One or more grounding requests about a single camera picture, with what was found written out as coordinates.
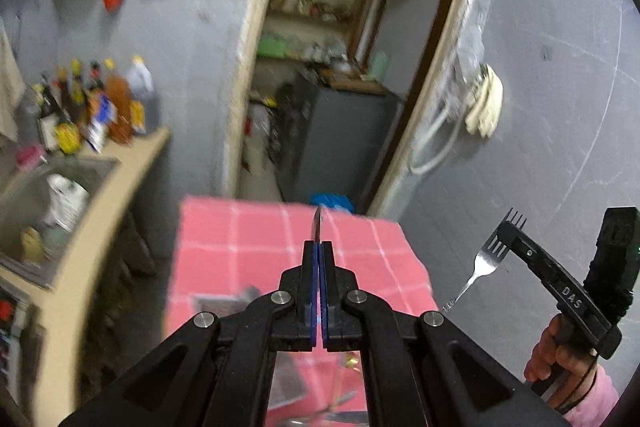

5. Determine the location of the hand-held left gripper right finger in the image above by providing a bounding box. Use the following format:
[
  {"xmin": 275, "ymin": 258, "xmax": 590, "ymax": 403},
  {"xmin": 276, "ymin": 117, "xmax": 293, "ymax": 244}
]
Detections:
[{"xmin": 321, "ymin": 242, "xmax": 573, "ymax": 427}]

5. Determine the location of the beige kitchen counter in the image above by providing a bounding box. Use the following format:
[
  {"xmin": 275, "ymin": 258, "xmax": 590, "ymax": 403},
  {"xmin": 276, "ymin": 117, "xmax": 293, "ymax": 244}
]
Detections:
[{"xmin": 0, "ymin": 127, "xmax": 171, "ymax": 427}]

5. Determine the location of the cream hanging cloth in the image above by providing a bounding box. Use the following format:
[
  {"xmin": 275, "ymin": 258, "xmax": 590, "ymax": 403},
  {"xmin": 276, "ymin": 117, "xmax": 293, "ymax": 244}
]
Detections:
[{"xmin": 465, "ymin": 63, "xmax": 504, "ymax": 138}]

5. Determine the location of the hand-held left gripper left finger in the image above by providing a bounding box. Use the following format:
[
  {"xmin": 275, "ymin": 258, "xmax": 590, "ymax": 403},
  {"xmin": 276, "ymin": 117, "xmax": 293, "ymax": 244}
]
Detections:
[{"xmin": 59, "ymin": 241, "xmax": 320, "ymax": 427}]

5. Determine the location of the wooden door frame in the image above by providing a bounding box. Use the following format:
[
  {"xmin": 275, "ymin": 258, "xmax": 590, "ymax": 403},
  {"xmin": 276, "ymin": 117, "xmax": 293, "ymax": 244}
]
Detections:
[{"xmin": 222, "ymin": 0, "xmax": 488, "ymax": 218}]

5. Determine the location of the steel sink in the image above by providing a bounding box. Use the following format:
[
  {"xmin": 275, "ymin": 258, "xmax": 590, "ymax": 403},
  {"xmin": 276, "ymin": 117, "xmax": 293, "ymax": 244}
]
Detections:
[{"xmin": 0, "ymin": 157, "xmax": 121, "ymax": 290}]

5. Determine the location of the yellow sponge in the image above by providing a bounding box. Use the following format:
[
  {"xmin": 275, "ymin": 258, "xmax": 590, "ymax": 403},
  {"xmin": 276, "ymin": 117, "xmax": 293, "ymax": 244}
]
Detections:
[{"xmin": 20, "ymin": 227, "xmax": 46, "ymax": 266}]

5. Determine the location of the blue plastic bag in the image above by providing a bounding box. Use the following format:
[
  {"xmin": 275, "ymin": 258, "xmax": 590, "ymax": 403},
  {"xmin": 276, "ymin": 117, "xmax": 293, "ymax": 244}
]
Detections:
[{"xmin": 310, "ymin": 192, "xmax": 355, "ymax": 213}]

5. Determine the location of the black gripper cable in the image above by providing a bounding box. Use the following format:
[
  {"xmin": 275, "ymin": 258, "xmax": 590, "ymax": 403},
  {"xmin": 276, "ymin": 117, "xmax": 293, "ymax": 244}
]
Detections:
[{"xmin": 555, "ymin": 354, "xmax": 601, "ymax": 415}]

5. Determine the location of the pink scrub brush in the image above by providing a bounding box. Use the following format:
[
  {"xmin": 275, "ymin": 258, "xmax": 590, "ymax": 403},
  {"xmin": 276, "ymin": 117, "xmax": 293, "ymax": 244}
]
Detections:
[{"xmin": 15, "ymin": 144, "xmax": 48, "ymax": 170}]

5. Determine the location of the perforated metal utensil holder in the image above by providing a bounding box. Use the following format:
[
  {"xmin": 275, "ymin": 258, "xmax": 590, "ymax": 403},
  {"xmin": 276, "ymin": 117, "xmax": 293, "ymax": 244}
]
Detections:
[{"xmin": 192, "ymin": 286, "xmax": 308, "ymax": 408}]

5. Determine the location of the person's right hand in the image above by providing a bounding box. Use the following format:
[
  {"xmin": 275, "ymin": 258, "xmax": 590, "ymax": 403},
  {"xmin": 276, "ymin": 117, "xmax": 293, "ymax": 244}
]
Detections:
[{"xmin": 524, "ymin": 314, "xmax": 598, "ymax": 395}]

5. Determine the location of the pink checkered tablecloth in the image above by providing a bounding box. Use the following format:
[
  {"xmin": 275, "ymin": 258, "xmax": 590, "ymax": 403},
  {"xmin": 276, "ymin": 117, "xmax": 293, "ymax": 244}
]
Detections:
[{"xmin": 164, "ymin": 196, "xmax": 441, "ymax": 427}]

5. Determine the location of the white canister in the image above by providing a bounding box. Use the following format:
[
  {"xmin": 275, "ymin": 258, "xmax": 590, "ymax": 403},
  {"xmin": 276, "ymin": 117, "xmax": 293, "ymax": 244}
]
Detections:
[{"xmin": 245, "ymin": 102, "xmax": 274, "ymax": 172}]

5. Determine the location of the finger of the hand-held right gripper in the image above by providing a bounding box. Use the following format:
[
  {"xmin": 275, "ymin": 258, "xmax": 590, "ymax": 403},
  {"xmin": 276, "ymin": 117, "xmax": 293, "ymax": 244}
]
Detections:
[{"xmin": 503, "ymin": 207, "xmax": 567, "ymax": 292}]

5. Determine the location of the hanging clear plastic bag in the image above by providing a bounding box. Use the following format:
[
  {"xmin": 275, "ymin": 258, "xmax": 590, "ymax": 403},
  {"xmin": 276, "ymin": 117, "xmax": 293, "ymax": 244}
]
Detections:
[{"xmin": 452, "ymin": 27, "xmax": 486, "ymax": 84}]

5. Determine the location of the beige hanging towel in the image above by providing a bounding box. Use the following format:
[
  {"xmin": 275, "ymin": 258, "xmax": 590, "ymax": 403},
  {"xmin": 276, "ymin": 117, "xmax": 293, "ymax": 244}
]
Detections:
[{"xmin": 0, "ymin": 19, "xmax": 26, "ymax": 142}]

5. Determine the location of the white cup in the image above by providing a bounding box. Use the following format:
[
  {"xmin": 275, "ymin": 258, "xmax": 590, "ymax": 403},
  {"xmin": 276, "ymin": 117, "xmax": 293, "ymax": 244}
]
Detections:
[{"xmin": 42, "ymin": 173, "xmax": 91, "ymax": 233}]

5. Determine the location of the green plastic container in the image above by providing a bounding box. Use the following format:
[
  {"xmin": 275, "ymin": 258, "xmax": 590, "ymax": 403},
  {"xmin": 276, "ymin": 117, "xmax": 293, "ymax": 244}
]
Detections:
[{"xmin": 257, "ymin": 34, "xmax": 289, "ymax": 58}]

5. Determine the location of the grey cabinet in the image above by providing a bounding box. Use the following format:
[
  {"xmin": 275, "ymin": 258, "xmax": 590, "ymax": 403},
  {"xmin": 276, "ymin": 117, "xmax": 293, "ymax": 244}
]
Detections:
[{"xmin": 277, "ymin": 72, "xmax": 405, "ymax": 208}]

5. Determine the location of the brown cutting board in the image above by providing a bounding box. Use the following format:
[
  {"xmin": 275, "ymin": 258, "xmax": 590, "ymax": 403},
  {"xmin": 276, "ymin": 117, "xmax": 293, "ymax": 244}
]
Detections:
[{"xmin": 320, "ymin": 67, "xmax": 392, "ymax": 96}]

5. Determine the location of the steel fork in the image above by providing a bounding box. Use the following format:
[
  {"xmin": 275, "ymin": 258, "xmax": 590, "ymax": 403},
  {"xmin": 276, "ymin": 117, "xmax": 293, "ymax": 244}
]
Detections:
[{"xmin": 440, "ymin": 234, "xmax": 511, "ymax": 312}]

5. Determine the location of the white hose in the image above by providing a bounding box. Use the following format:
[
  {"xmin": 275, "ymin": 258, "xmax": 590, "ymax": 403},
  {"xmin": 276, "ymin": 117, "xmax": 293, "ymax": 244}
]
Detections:
[{"xmin": 407, "ymin": 102, "xmax": 466, "ymax": 175}]

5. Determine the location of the dark stove with red knob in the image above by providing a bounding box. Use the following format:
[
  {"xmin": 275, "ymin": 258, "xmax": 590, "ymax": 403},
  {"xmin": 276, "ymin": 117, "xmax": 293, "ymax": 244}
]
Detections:
[{"xmin": 0, "ymin": 282, "xmax": 37, "ymax": 410}]

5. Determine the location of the row of sauce bottles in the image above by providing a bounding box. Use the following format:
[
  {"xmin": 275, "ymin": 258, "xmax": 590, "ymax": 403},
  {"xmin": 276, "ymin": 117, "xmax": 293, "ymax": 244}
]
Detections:
[{"xmin": 30, "ymin": 55, "xmax": 162, "ymax": 156}]

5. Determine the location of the person's right forearm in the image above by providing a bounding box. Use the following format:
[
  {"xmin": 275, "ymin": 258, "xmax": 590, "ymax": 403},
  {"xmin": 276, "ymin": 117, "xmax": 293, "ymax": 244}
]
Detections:
[{"xmin": 562, "ymin": 364, "xmax": 622, "ymax": 427}]

